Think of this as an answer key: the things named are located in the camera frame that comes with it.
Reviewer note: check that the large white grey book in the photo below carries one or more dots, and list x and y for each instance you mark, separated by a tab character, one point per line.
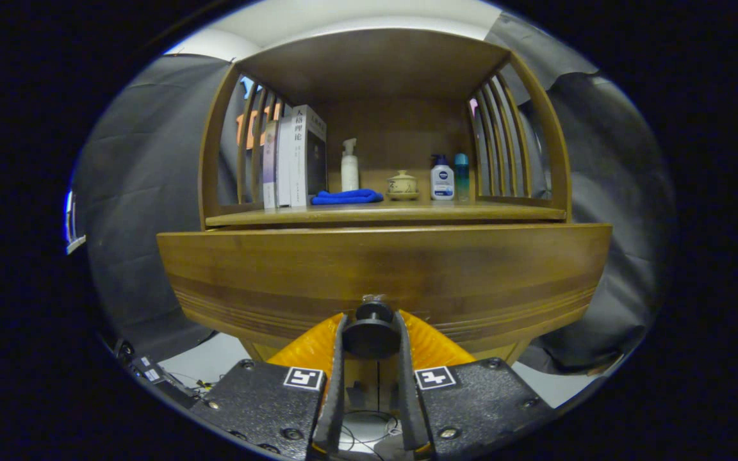
305	160

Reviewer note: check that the folded blue cloth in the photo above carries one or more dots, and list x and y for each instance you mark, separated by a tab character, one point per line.
346	197

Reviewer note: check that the teal bottle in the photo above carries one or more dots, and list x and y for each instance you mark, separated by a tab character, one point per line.
462	176

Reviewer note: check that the cream lidded teacup with saucer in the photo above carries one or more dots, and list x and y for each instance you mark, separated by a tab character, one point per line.
402	186

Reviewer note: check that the wooden drawer with black knob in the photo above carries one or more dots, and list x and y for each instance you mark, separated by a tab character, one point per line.
382	262

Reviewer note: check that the wooden cabinet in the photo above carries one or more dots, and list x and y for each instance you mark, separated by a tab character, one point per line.
375	64

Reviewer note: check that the purple white book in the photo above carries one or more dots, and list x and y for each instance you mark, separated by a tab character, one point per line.
269	173

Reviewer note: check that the wooden cabinet door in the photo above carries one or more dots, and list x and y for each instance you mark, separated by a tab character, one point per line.
388	371
362	371

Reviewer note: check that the white lotion bottle blue cap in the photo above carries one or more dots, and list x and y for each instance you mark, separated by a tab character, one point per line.
442	182

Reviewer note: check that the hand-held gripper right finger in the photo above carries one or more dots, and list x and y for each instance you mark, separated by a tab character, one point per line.
407	403

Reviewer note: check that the wooden countertop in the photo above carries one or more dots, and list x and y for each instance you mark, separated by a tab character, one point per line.
407	211

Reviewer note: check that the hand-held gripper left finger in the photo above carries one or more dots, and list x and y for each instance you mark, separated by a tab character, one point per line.
337	397

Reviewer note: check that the thin white book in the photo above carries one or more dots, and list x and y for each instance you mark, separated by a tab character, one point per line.
284	166

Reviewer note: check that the white pump bottle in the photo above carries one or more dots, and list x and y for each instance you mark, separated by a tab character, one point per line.
350	173

